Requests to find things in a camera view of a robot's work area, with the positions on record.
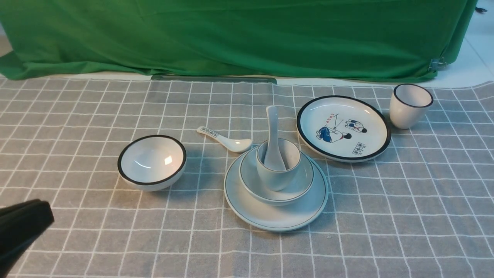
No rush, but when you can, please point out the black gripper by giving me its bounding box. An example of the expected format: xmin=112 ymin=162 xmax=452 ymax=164
xmin=0 ymin=199 xmax=54 ymax=273

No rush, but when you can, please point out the pale green shallow bowl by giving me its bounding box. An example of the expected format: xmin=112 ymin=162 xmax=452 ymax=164
xmin=239 ymin=147 xmax=314 ymax=206

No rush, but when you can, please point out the plain white ceramic spoon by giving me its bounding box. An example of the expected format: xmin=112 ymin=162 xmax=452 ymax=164
xmin=264 ymin=105 xmax=286 ymax=172

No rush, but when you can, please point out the pale green ceramic cup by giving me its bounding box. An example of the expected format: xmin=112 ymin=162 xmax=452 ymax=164
xmin=255 ymin=138 xmax=302 ymax=191

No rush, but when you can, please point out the white black-rimmed bowl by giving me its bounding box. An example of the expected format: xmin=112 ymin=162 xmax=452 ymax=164
xmin=117 ymin=134 xmax=187 ymax=192

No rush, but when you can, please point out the white spoon with lettering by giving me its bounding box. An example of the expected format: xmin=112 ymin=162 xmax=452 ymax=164
xmin=196 ymin=126 xmax=253 ymax=153

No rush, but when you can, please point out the pale green large plate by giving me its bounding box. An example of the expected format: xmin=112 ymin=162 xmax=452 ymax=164
xmin=223 ymin=153 xmax=329 ymax=232

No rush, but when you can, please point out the illustrated black-rimmed plate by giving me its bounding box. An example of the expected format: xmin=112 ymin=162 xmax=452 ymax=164
xmin=296 ymin=95 xmax=391 ymax=163

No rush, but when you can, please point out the white black-rimmed cup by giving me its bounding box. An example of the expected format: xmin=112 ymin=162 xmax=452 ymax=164
xmin=389 ymin=84 xmax=434 ymax=129

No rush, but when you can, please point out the green backdrop cloth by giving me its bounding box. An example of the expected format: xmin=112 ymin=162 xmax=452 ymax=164
xmin=1 ymin=0 xmax=477 ymax=83

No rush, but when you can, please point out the metal binder clip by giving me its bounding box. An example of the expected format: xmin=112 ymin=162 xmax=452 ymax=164
xmin=428 ymin=58 xmax=448 ymax=72

